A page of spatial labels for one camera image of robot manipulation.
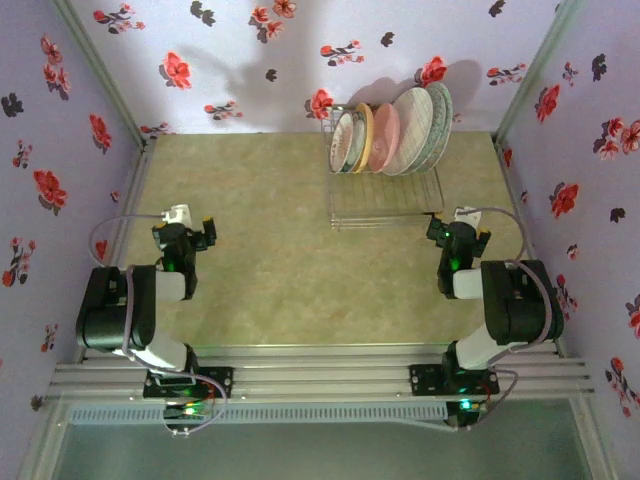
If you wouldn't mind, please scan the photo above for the large white checked plate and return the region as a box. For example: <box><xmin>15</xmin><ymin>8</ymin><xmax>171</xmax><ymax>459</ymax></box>
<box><xmin>382</xmin><ymin>87</ymin><xmax>435</xmax><ymax>177</ymax></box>

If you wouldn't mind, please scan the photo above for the pink plate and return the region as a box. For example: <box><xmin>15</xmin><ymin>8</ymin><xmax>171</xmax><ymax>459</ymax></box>
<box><xmin>367</xmin><ymin>102</ymin><xmax>401</xmax><ymax>174</ymax></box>

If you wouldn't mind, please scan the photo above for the large green patterned plate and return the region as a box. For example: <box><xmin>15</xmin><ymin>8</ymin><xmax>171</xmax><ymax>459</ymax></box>
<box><xmin>412</xmin><ymin>81</ymin><xmax>454</xmax><ymax>174</ymax></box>

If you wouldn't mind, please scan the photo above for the yellow plate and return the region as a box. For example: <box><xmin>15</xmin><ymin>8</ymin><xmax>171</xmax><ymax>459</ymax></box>
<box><xmin>353</xmin><ymin>102</ymin><xmax>375</xmax><ymax>174</ymax></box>

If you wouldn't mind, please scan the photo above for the white plate red flower print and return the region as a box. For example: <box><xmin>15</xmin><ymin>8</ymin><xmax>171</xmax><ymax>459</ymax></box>
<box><xmin>329</xmin><ymin>110</ymin><xmax>355</xmax><ymax>175</ymax></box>

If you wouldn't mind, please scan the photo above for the right controller board green light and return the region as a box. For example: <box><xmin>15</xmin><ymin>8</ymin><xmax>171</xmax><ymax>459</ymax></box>
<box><xmin>447</xmin><ymin>398</ymin><xmax>489</xmax><ymax>416</ymax></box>

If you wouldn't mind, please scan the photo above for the controller board green light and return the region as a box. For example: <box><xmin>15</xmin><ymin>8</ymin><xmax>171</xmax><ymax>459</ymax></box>
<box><xmin>164</xmin><ymin>402</ymin><xmax>211</xmax><ymax>421</ymax></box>
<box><xmin>447</xmin><ymin>398</ymin><xmax>489</xmax><ymax>416</ymax></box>

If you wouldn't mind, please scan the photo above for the left controller board green light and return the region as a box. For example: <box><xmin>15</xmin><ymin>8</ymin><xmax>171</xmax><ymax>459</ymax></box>
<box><xmin>164</xmin><ymin>402</ymin><xmax>211</xmax><ymax>421</ymax></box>

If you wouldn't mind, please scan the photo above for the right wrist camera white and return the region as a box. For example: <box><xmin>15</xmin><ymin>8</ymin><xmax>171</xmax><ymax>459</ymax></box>
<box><xmin>452</xmin><ymin>206</ymin><xmax>483</xmax><ymax>227</ymax></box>

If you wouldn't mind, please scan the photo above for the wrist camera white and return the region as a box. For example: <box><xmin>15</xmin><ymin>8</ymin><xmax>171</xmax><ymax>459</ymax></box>
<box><xmin>452</xmin><ymin>206</ymin><xmax>483</xmax><ymax>227</ymax></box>
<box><xmin>159</xmin><ymin>202</ymin><xmax>194</xmax><ymax>226</ymax></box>

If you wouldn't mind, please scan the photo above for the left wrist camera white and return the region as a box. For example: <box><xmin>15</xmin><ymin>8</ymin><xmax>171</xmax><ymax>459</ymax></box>
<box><xmin>159</xmin><ymin>202</ymin><xmax>194</xmax><ymax>226</ymax></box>

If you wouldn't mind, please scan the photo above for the metal wire dish rack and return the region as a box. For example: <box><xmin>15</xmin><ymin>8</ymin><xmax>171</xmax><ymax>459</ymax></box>
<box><xmin>322</xmin><ymin>102</ymin><xmax>447</xmax><ymax>234</ymax></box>

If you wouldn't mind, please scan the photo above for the left base grey cable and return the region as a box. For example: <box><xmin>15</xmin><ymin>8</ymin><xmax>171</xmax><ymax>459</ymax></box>
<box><xmin>162</xmin><ymin>372</ymin><xmax>229</xmax><ymax>437</ymax></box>

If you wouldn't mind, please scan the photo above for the aluminium corner post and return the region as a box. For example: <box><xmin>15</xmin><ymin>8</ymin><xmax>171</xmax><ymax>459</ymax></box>
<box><xmin>52</xmin><ymin>0</ymin><xmax>156</xmax><ymax>151</ymax></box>
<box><xmin>492</xmin><ymin>0</ymin><xmax>589</xmax><ymax>146</ymax></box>

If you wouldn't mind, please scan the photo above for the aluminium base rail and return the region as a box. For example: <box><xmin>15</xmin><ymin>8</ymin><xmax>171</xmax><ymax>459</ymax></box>
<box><xmin>47</xmin><ymin>344</ymin><xmax>596</xmax><ymax>401</ymax></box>

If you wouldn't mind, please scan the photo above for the grey slotted cable duct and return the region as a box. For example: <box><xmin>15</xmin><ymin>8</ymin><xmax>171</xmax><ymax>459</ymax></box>
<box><xmin>67</xmin><ymin>404</ymin><xmax>449</xmax><ymax>426</ymax></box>

